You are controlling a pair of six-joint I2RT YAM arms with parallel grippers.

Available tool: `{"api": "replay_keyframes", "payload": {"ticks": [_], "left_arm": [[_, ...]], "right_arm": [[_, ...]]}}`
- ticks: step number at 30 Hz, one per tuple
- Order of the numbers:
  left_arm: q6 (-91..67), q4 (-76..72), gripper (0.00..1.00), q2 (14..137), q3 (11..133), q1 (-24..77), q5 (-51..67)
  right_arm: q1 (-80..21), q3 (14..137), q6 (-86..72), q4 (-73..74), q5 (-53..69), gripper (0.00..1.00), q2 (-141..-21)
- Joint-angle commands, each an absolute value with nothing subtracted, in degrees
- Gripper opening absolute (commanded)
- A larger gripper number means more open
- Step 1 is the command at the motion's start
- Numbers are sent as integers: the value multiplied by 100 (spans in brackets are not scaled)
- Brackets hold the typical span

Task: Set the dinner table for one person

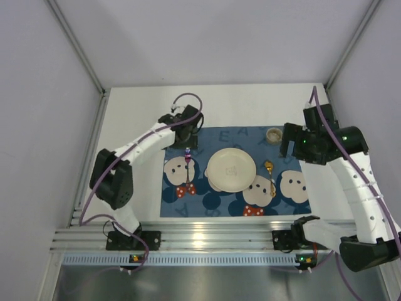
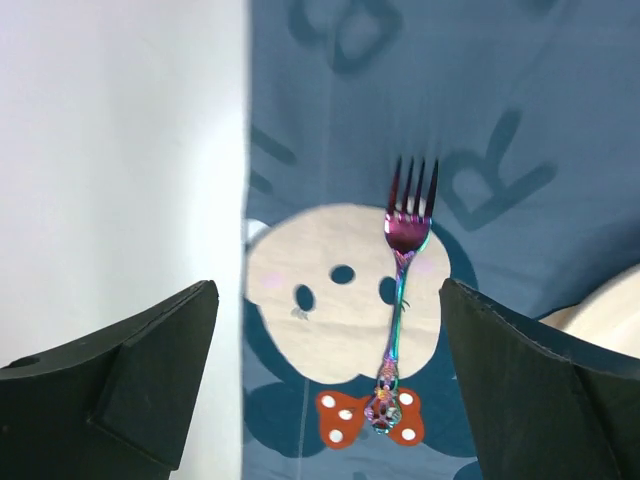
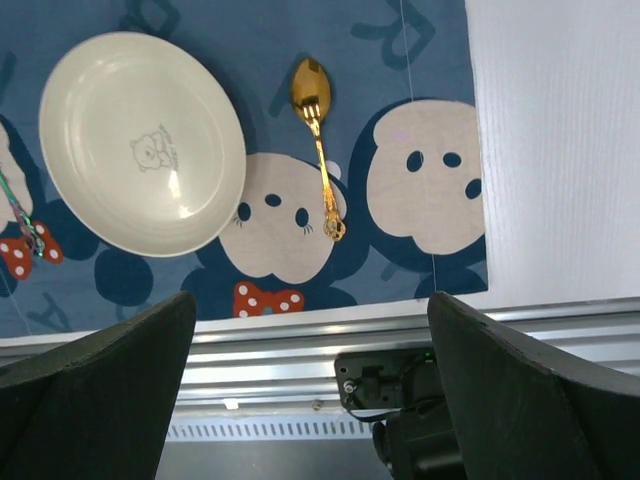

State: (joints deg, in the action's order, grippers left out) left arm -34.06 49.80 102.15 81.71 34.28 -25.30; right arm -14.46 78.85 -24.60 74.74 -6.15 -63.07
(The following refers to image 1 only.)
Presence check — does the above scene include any gold spoon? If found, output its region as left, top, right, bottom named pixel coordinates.
left=264, top=161, right=276, bottom=198

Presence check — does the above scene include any blue bear print cloth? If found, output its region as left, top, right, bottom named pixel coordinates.
left=160, top=127, right=311, bottom=218

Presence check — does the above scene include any cream round plate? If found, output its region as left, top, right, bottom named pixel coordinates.
left=205, top=148, right=256, bottom=193

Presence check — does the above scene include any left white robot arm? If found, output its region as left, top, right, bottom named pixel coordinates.
left=85, top=105, right=204, bottom=237

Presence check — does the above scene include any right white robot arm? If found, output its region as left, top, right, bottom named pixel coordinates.
left=279, top=104, right=400, bottom=272

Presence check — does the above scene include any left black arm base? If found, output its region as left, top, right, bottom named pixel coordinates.
left=105, top=230, right=162, bottom=251

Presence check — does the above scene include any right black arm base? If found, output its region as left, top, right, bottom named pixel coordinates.
left=271, top=215, right=321, bottom=253

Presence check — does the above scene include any aluminium mounting rail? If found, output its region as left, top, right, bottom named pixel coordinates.
left=49, top=200, right=391, bottom=251

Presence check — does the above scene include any right aluminium frame post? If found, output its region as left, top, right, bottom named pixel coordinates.
left=324, top=0, right=383, bottom=91

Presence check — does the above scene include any aluminium frame post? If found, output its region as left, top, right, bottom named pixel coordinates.
left=46, top=0, right=109, bottom=98
left=324, top=0, right=383, bottom=91

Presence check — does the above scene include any left aluminium frame post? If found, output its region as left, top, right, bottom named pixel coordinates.
left=46, top=0, right=109, bottom=98

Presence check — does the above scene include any perforated grey cable tray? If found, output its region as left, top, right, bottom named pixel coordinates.
left=63, top=253, right=316, bottom=267

